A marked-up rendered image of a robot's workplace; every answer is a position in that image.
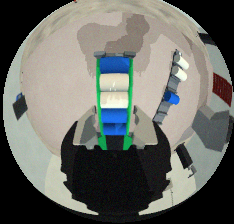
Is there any blue plastic bar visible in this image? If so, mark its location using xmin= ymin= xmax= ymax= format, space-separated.
xmin=164 ymin=91 xmax=180 ymax=105
xmin=103 ymin=123 xmax=126 ymax=135
xmin=101 ymin=108 xmax=127 ymax=123
xmin=100 ymin=57 xmax=129 ymax=74

